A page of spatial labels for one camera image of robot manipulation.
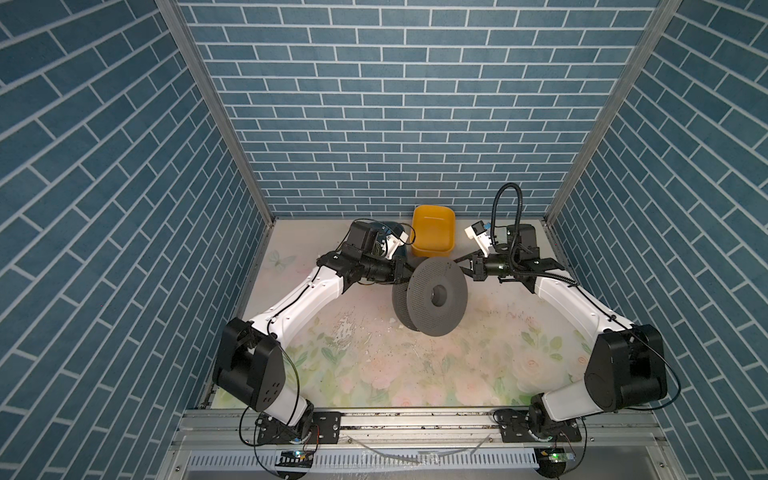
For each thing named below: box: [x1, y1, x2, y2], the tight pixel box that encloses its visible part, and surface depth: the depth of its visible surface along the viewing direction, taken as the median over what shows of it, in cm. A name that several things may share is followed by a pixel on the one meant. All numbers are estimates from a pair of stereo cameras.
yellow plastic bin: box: [412, 205, 456, 258], surface depth 118 cm
